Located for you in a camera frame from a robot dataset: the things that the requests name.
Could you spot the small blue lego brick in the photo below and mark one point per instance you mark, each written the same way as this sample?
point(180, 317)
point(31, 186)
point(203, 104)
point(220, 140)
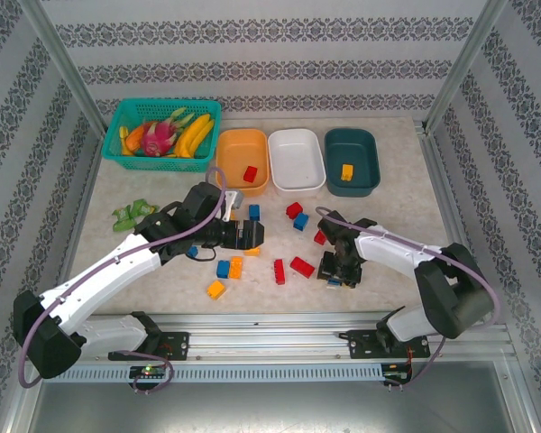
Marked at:
point(192, 252)
point(300, 222)
point(334, 283)
point(254, 212)
point(222, 269)

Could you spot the small yellow lego brick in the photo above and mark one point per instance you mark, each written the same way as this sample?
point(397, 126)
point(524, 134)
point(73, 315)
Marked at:
point(347, 172)
point(252, 252)
point(216, 290)

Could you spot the small red lego brick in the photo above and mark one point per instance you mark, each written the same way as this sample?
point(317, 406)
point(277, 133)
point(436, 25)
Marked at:
point(294, 210)
point(250, 174)
point(319, 237)

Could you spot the wide red lego brick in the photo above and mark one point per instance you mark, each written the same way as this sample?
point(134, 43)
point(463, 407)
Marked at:
point(302, 267)

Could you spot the long orange-yellow lego brick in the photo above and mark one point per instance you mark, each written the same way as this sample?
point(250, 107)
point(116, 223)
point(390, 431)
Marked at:
point(236, 268)

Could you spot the long red lego brick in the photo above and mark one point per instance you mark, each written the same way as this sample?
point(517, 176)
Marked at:
point(279, 272)

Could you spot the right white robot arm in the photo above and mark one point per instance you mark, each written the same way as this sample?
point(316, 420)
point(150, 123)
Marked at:
point(387, 248)

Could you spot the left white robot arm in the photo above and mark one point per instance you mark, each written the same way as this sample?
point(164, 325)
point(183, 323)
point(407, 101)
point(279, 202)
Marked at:
point(108, 270)

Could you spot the teal plastic basket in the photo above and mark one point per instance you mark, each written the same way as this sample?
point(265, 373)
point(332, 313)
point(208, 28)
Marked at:
point(162, 163)

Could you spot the green snack wrapper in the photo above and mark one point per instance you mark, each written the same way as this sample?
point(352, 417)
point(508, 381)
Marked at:
point(144, 207)

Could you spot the orange plastic container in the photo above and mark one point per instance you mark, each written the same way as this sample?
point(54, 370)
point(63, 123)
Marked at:
point(234, 149)

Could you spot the yellow banana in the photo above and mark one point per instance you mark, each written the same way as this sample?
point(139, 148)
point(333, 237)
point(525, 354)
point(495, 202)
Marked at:
point(193, 131)
point(202, 137)

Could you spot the green leafy toy vegetable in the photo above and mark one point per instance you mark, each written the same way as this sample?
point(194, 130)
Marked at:
point(123, 220)

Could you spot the pink dragon fruit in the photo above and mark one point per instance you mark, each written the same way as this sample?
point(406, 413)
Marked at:
point(155, 137)

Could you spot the white plastic container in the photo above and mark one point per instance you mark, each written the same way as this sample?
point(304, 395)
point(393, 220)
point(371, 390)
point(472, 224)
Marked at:
point(297, 158)

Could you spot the orange toy fruit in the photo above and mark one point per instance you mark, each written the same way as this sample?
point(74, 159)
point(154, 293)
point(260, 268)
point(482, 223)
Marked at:
point(135, 135)

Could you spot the dark teal plastic container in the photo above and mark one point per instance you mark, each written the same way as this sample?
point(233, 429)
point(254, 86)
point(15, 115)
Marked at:
point(356, 149)

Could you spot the small yellow toy fruit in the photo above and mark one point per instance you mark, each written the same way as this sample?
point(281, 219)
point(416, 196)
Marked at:
point(123, 133)

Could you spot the right small circuit board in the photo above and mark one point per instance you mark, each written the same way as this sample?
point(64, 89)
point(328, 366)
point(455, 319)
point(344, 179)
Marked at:
point(397, 378)

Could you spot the small circuit board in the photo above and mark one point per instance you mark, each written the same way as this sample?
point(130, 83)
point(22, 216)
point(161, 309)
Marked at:
point(397, 378)
point(149, 371)

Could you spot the left small circuit board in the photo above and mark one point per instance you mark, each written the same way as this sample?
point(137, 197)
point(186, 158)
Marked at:
point(149, 371)

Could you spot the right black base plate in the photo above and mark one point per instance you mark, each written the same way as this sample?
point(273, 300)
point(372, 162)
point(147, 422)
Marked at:
point(363, 345)

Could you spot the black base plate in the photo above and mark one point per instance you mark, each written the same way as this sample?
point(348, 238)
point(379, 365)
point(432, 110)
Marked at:
point(363, 345)
point(178, 346)

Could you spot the aluminium mounting rail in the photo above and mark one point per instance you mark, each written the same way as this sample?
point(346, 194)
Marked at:
point(270, 336)

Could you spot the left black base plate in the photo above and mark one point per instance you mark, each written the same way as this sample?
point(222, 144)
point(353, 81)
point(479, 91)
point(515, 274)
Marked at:
point(178, 346)

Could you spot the left aluminium frame post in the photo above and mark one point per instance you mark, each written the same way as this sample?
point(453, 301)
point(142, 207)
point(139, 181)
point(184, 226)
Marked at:
point(58, 58)

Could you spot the aluminium frame post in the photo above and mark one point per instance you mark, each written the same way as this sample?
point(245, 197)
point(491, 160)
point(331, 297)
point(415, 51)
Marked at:
point(466, 58)
point(58, 58)

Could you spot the right aluminium frame post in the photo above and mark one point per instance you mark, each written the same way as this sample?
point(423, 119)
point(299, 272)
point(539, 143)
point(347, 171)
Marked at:
point(466, 58)

